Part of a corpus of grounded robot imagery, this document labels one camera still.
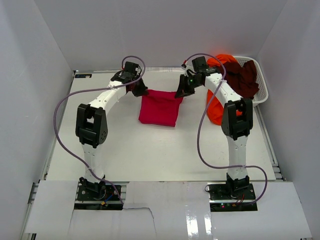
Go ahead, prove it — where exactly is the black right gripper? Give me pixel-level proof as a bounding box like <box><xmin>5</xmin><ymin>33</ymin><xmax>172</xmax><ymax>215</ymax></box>
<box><xmin>174</xmin><ymin>74</ymin><xmax>202</xmax><ymax>99</ymax></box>

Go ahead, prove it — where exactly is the magenta t shirt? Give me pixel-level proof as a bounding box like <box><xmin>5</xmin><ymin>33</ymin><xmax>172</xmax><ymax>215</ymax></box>
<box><xmin>138</xmin><ymin>89</ymin><xmax>184</xmax><ymax>127</ymax></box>

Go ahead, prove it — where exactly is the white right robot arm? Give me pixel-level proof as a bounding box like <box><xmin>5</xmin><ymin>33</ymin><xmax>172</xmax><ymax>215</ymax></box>
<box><xmin>175</xmin><ymin>56</ymin><xmax>253</xmax><ymax>200</ymax></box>

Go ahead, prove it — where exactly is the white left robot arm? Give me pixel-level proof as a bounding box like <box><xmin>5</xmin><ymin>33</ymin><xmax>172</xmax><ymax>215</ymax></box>
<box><xmin>75</xmin><ymin>61</ymin><xmax>148</xmax><ymax>200</ymax></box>

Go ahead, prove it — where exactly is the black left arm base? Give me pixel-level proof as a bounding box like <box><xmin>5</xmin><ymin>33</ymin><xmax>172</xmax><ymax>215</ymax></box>
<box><xmin>74</xmin><ymin>183</ymin><xmax>123</xmax><ymax>211</ymax></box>

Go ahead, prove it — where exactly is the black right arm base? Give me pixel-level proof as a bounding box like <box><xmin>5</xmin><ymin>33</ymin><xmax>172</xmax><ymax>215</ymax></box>
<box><xmin>204</xmin><ymin>183</ymin><xmax>258</xmax><ymax>213</ymax></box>

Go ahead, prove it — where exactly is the orange t shirt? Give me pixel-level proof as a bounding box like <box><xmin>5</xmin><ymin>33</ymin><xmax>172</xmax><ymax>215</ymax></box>
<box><xmin>206</xmin><ymin>54</ymin><xmax>242</xmax><ymax>126</ymax></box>

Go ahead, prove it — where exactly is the dark maroon t shirt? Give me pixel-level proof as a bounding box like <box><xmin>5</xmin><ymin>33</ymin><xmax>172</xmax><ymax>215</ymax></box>
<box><xmin>223</xmin><ymin>60</ymin><xmax>259</xmax><ymax>99</ymax></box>

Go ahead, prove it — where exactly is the white plastic basket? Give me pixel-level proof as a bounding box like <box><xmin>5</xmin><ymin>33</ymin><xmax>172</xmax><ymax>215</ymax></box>
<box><xmin>234</xmin><ymin>56</ymin><xmax>269</xmax><ymax>107</ymax></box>

